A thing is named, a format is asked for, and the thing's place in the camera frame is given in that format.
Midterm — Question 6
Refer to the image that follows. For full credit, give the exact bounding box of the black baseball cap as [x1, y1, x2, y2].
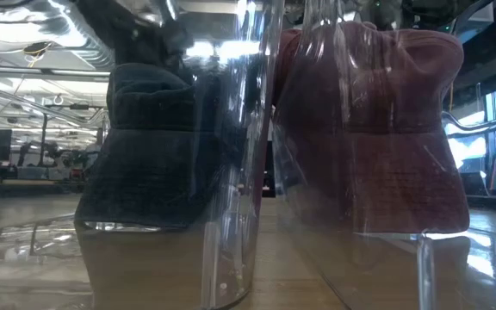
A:
[73, 63, 251, 229]

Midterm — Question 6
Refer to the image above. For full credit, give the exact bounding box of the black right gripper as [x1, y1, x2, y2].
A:
[396, 0, 490, 30]

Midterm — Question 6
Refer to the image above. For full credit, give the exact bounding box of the clear plastic bin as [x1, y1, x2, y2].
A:
[0, 0, 286, 310]
[269, 0, 496, 310]

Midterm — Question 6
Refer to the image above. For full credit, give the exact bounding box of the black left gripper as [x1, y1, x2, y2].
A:
[75, 0, 195, 85]

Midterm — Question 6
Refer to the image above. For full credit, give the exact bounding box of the red baseball cap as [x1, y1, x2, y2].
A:
[271, 20, 472, 236]

